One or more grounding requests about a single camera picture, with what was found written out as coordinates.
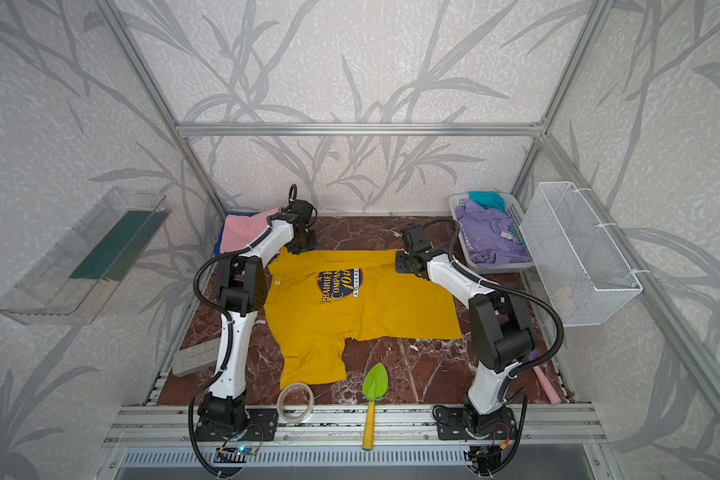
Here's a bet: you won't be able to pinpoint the yellow printed t-shirt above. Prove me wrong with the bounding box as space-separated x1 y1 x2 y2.
264 250 462 387

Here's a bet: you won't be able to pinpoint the grey plastic laundry basket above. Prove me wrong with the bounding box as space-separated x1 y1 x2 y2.
448 193 533 274

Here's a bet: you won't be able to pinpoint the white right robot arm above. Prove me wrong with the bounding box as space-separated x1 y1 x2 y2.
395 224 535 432

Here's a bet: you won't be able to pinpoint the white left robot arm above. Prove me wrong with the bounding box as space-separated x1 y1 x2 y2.
193 199 316 432

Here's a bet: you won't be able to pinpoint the pink folded t-shirt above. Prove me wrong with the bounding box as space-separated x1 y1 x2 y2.
217 208 280 255

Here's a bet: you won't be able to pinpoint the purple t-shirt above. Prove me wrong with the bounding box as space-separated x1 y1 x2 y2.
456 199 531 267

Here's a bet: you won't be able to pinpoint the blue folded t-shirt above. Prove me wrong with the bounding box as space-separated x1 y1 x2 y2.
213 213 258 256

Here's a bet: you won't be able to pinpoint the teal t-shirt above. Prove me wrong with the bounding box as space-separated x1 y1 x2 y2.
468 191 506 214

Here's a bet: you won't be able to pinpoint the green toy trowel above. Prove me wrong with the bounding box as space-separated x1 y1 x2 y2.
362 363 389 451

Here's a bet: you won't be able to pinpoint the clear tape roll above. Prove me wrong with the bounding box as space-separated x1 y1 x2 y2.
276 382 316 424

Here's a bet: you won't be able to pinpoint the grey rectangular block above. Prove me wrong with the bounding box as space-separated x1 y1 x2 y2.
171 338 220 377

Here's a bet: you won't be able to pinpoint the purple pink toy rake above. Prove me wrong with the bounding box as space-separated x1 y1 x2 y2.
533 365 562 405

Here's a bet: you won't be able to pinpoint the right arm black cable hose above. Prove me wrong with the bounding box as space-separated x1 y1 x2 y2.
419 217 566 475

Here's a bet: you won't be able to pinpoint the aluminium frame profile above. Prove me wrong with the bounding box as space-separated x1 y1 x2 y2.
94 1 720 421

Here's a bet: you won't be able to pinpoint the white wire mesh basket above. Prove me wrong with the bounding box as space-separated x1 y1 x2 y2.
520 182 643 327

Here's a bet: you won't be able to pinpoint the clear plastic wall shelf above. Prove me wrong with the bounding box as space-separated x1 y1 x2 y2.
0 187 171 326

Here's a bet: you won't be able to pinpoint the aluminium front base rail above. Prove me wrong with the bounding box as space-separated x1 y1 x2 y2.
102 404 607 448

